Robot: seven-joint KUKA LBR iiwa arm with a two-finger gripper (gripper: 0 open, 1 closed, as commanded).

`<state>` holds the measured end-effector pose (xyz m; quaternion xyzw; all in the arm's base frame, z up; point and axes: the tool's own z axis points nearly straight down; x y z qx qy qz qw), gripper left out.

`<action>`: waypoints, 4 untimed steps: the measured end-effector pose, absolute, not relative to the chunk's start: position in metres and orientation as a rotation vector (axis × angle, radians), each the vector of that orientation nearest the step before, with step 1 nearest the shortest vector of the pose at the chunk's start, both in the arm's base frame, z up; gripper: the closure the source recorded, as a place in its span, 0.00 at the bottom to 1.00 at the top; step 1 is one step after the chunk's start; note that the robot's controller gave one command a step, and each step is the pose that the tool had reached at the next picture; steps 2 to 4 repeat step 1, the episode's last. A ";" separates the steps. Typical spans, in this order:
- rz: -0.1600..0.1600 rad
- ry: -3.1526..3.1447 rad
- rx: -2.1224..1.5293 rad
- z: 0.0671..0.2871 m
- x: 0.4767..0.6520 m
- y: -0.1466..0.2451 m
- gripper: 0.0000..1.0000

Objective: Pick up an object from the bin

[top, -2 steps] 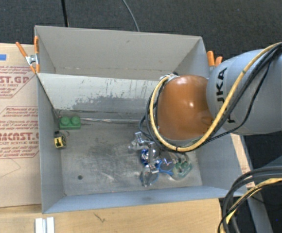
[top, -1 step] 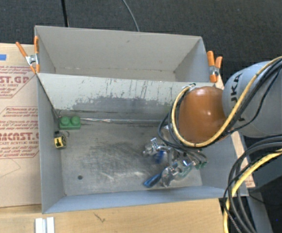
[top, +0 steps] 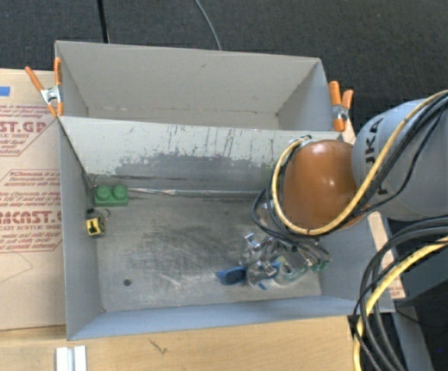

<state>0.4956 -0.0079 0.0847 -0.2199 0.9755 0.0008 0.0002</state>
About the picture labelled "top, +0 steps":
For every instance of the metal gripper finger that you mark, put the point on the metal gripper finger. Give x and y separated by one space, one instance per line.
254 242
262 273

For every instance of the blue flat object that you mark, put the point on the blue flat object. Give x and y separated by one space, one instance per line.
231 275

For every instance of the grey metal bin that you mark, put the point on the grey metal bin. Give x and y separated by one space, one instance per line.
177 246

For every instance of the green toy brick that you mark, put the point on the green toy brick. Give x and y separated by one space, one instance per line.
110 196

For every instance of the yellow and black tape measure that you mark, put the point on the yellow and black tape measure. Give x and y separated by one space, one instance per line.
95 225

